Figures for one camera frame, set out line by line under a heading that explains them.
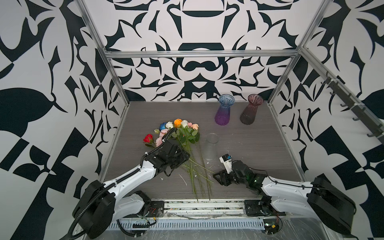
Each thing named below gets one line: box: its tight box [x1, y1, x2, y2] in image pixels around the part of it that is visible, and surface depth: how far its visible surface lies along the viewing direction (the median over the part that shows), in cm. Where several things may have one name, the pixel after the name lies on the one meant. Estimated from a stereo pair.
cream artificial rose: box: [181, 119, 188, 128], surface depth 100 cm
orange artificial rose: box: [174, 118, 183, 128], surface depth 104 cm
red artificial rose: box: [143, 133, 157, 149], surface depth 98 cm
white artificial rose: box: [165, 121, 174, 130], surface depth 98 cm
